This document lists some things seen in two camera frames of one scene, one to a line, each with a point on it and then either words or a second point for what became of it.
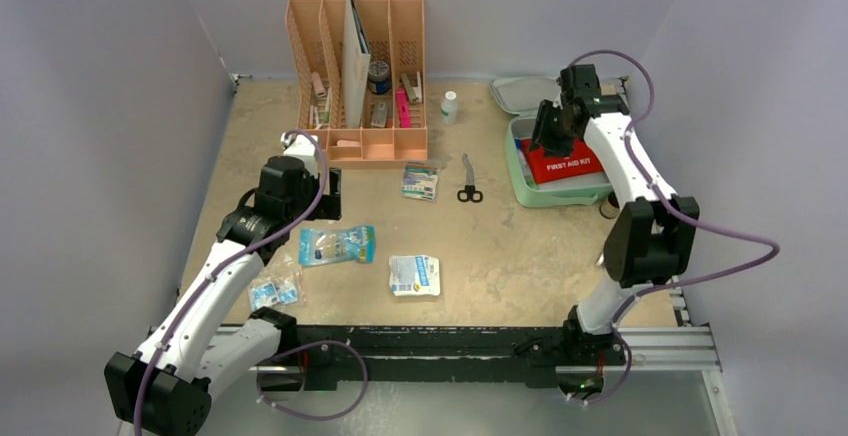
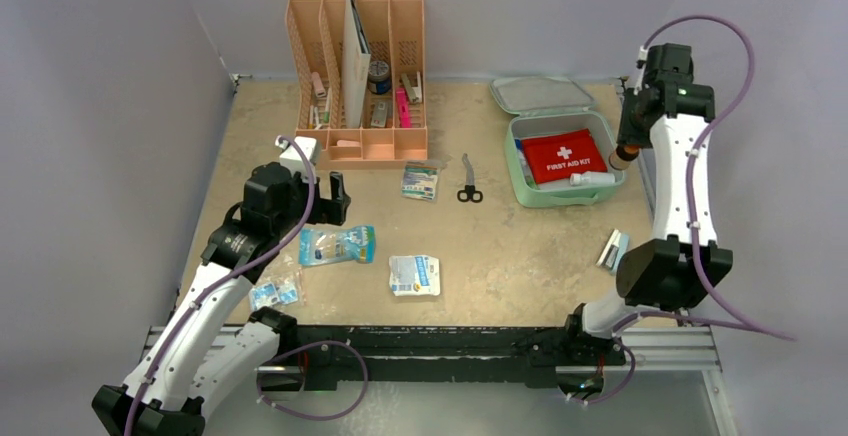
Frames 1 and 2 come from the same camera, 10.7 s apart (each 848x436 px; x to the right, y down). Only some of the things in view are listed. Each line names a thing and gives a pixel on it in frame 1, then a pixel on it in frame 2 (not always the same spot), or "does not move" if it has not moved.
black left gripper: (328, 209) does not move
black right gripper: (549, 128) -> (626, 131)
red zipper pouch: (581, 162) does not move
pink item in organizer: (403, 107) does not move
